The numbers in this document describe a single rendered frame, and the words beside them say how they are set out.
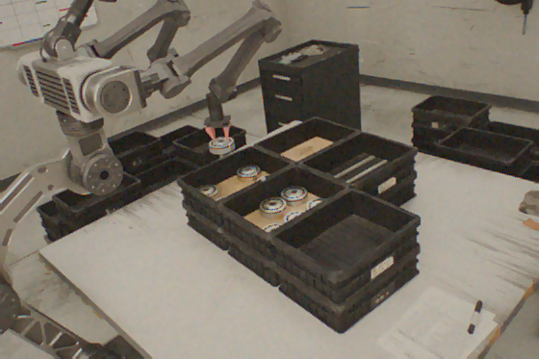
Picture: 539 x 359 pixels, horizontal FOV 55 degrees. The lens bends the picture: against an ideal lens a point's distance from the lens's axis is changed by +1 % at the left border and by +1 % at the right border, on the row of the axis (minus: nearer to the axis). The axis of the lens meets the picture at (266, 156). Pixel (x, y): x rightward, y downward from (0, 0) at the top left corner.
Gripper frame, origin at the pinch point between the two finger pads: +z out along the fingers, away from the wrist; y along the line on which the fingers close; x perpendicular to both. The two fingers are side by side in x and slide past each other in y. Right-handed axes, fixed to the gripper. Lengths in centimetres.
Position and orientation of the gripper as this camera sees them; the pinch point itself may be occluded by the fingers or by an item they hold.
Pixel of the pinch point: (220, 140)
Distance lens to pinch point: 207.6
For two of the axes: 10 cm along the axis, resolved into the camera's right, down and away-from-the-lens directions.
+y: -9.9, 0.9, 1.2
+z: 1.3, 9.0, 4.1
